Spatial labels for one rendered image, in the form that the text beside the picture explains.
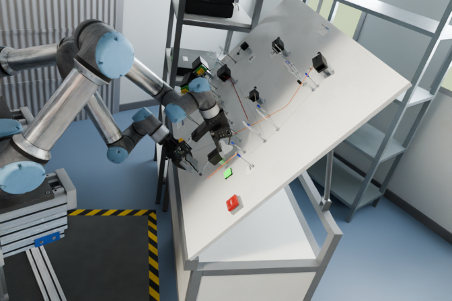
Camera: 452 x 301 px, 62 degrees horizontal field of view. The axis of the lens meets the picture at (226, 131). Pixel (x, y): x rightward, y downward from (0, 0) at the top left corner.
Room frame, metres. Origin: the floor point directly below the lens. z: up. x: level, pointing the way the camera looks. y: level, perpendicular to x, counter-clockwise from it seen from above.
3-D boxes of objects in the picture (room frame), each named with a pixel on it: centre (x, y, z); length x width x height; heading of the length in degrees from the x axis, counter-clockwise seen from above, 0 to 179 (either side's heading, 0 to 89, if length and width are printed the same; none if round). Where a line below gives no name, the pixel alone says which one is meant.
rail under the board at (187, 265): (1.57, 0.19, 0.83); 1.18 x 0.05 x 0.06; 17
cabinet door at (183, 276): (1.31, 0.10, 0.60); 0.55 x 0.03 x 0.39; 17
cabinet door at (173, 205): (1.84, 0.25, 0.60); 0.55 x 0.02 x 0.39; 17
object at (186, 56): (2.44, 0.31, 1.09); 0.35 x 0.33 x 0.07; 17
